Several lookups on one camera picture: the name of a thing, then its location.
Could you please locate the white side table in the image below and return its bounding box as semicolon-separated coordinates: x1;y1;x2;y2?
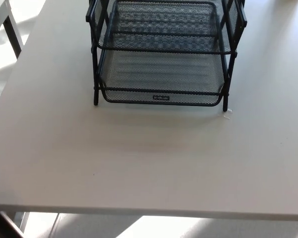
0;0;24;59

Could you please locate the black metal tray rack frame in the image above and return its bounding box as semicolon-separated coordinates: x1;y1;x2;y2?
85;0;248;113

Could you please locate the white desk leg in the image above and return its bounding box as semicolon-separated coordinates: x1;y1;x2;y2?
18;212;32;234

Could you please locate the dark brown bar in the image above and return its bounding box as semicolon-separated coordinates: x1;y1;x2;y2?
0;209;24;238

